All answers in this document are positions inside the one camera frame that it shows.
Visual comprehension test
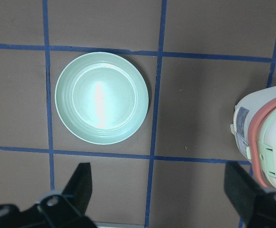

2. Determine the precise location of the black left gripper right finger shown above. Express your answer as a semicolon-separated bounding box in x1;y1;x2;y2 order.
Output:
224;161;268;223

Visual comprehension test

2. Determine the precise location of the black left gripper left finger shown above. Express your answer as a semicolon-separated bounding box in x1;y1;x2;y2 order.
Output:
62;162;92;218

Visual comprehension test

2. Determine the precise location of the white rice cooker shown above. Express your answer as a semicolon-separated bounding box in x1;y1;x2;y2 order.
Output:
230;86;276;189

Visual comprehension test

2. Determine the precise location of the pale green plate far side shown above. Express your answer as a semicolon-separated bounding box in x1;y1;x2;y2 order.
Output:
55;52;149;145

